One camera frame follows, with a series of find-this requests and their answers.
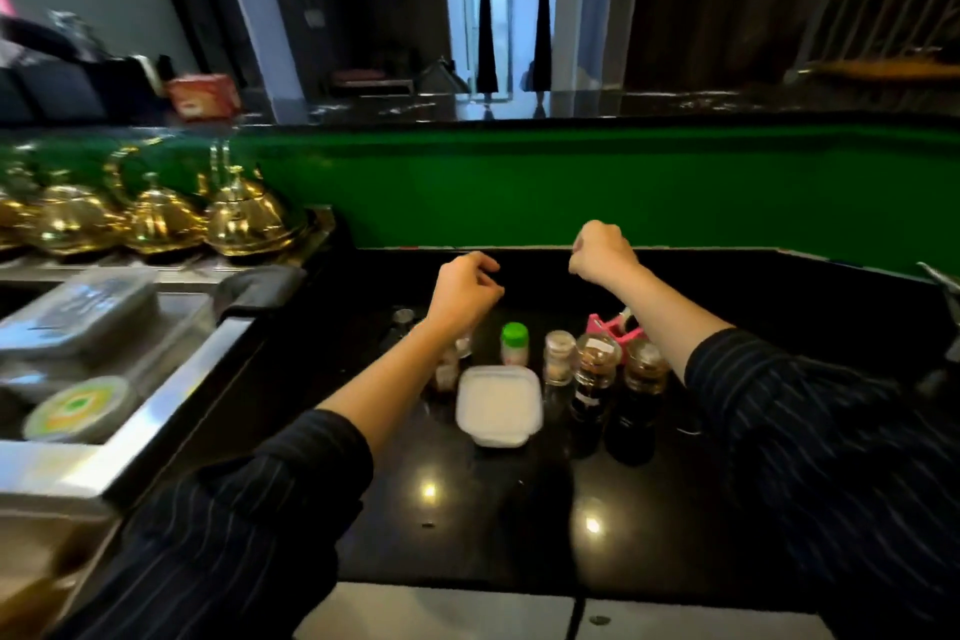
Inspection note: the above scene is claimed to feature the clear lidded plastic box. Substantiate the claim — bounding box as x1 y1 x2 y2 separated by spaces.
0 267 160 362

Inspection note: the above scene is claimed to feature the person's left forearm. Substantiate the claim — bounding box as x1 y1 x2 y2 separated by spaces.
315 309 481 461

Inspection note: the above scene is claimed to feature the red box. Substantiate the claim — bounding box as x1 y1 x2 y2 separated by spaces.
166 73 243 122

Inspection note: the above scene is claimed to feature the clear glass spice jar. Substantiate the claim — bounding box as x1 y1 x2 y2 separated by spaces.
543 330 577 401

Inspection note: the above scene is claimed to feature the dark sauce bottle gold cap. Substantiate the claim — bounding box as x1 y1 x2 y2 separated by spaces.
605 341 671 467

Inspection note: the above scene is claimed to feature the dark sauce bottle white label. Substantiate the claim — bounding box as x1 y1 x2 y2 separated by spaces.
567 333 622 457

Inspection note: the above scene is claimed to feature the small dark capped jar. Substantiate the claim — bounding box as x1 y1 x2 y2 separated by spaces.
381 308 417 352

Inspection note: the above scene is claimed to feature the stainless steel counter tray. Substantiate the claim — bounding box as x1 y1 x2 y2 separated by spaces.
0 206 339 521

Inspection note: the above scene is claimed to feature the person's right hand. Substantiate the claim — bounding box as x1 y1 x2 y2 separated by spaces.
568 220 640 290

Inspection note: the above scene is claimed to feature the white square plastic container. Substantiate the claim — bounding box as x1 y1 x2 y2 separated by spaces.
455 365 544 449

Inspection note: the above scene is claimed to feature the small brown spice bottle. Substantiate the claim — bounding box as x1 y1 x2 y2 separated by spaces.
433 345 462 395

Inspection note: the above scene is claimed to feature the person's left hand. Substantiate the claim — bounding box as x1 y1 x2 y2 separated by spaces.
426 251 506 335

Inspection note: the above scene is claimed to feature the green capped small bottle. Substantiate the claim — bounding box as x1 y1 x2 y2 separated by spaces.
500 322 531 368

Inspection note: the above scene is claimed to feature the golden teapot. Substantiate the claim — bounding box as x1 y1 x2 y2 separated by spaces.
26 170 125 258
202 144 307 260
0 163 35 252
105 146 208 258

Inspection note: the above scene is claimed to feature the person's right forearm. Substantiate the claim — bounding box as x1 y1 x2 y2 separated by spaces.
609 264 735 384

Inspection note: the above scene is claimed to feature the black curtain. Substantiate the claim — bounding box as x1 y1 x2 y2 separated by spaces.
469 0 501 95
531 0 564 93

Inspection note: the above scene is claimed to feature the pink plastic holder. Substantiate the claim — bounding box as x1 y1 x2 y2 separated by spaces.
585 308 648 347

